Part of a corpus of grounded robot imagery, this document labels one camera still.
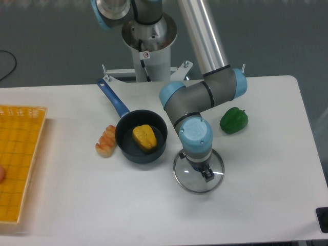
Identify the orange toy shrimp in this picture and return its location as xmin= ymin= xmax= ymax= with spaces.
xmin=95 ymin=125 xmax=117 ymax=157

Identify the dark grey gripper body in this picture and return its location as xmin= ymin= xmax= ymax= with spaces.
xmin=178 ymin=152 xmax=212 ymax=171

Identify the black cable on floor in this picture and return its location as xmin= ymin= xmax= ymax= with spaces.
xmin=0 ymin=50 xmax=17 ymax=81

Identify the black device at table edge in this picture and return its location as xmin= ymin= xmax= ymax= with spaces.
xmin=316 ymin=207 xmax=328 ymax=233

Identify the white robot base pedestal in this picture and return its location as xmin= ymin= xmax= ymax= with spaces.
xmin=104 ymin=13 xmax=193 ymax=82

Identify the yellow toy bell pepper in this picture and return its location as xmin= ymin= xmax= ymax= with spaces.
xmin=132 ymin=125 xmax=157 ymax=153

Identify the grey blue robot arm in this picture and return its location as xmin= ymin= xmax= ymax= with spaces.
xmin=91 ymin=1 xmax=247 ymax=181

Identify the dark pot with blue handle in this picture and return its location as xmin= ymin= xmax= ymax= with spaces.
xmin=97 ymin=78 xmax=168 ymax=163

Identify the yellow woven basket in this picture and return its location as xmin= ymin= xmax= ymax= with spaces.
xmin=1 ymin=105 xmax=48 ymax=224

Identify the glass lid with blue knob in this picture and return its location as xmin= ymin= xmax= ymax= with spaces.
xmin=173 ymin=149 xmax=225 ymax=194

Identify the green toy bell pepper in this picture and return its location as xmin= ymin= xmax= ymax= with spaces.
xmin=219 ymin=107 xmax=249 ymax=134

